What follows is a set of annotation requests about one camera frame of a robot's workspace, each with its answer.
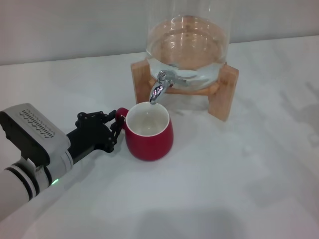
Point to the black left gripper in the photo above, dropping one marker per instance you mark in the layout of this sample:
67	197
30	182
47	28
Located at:
89	137

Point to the red ceramic cup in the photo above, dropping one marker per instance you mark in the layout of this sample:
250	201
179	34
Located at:
149	147

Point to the chrome faucet tap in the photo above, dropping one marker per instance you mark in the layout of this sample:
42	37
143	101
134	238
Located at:
157	89

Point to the glass water dispenser jar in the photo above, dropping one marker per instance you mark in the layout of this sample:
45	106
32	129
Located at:
187	44

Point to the wooden dispenser stand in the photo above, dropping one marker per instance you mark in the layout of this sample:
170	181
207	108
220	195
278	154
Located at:
225	97

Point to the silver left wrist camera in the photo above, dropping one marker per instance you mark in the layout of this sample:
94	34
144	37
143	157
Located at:
32	132

